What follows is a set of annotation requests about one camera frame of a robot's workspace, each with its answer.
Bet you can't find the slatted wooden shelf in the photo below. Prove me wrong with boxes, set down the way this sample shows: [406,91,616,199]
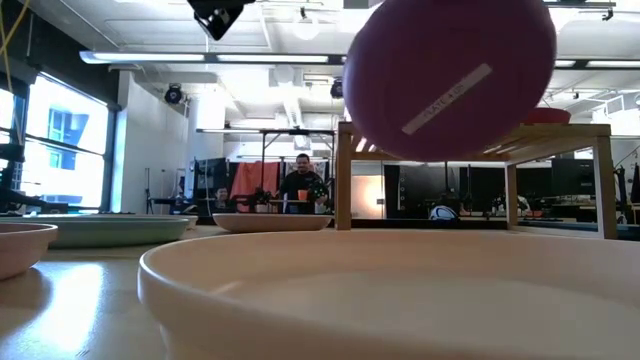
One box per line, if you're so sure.
[333,121,620,241]

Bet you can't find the pale grey plate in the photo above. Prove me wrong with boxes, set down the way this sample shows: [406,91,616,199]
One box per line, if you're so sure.
[169,213,200,230]

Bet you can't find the teal plate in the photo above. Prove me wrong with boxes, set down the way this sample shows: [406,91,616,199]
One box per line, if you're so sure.
[0,214,191,250]

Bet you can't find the black metal workbench frame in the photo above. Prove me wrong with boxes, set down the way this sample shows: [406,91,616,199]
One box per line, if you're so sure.
[195,128,336,216]

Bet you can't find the pink plate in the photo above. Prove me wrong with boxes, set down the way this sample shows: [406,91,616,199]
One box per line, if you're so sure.
[211,213,334,234]

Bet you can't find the magenta plate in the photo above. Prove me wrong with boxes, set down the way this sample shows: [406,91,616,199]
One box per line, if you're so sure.
[521,107,573,126]

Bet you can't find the person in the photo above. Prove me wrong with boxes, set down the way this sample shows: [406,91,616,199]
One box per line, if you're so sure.
[278,153,330,215]
[213,186,232,211]

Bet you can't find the cream peach plate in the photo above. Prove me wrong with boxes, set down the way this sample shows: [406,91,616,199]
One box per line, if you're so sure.
[137,228,640,360]

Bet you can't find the black aluminium table frame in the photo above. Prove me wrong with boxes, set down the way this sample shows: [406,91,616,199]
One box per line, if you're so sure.
[349,218,509,230]

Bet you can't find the orange cloth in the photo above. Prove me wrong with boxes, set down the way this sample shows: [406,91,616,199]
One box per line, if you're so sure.
[229,160,281,199]

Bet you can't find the long ceiling light bar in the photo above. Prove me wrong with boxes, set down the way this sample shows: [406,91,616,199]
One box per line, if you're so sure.
[78,49,640,70]

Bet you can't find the purple plate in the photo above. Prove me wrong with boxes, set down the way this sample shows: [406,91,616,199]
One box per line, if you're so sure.
[342,0,558,163]

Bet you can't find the large bright window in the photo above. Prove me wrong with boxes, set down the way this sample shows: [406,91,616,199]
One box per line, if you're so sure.
[0,74,110,211]

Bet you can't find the black computer monitor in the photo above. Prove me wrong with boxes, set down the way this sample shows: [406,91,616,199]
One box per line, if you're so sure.
[551,158,597,197]

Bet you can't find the brown plate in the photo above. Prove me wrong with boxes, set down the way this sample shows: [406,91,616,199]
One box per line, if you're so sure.
[0,222,59,281]

